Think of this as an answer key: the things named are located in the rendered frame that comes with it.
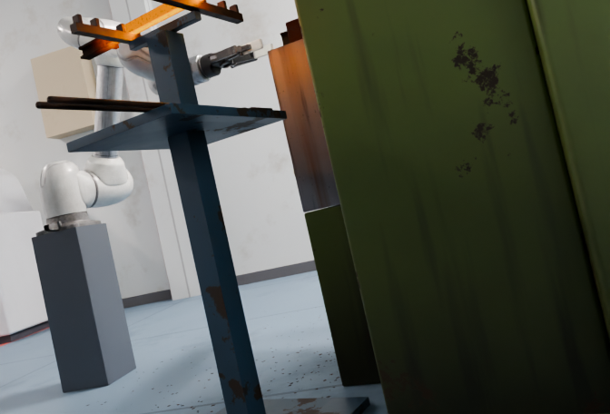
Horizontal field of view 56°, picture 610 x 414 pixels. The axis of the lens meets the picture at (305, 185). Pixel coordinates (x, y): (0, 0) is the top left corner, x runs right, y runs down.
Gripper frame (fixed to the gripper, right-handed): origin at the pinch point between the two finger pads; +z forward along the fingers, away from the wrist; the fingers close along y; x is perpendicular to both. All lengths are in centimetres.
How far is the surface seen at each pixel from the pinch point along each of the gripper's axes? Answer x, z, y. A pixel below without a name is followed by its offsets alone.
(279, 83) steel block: -17.7, 12.9, 21.2
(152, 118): -29, 9, 73
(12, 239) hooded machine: -28, -302, -150
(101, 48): -3, -19, 50
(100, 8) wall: 147, -233, -218
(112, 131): -29, -3, 71
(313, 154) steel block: -38.4, 18.3, 21.1
